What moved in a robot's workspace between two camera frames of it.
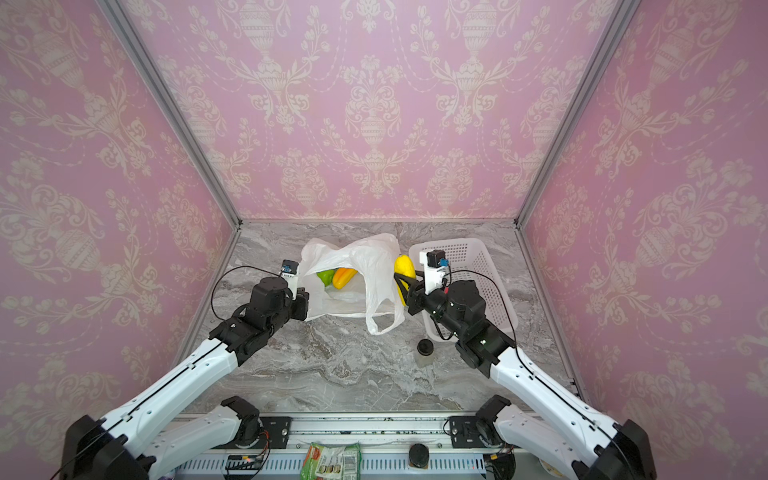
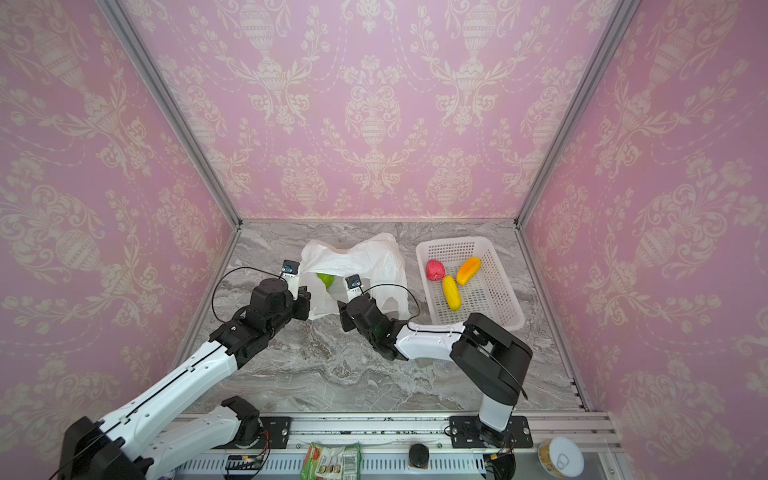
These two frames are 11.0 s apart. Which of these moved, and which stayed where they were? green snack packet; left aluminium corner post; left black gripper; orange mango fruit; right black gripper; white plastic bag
Moved: right black gripper; orange mango fruit
Stayed: left black gripper; green snack packet; white plastic bag; left aluminium corner post
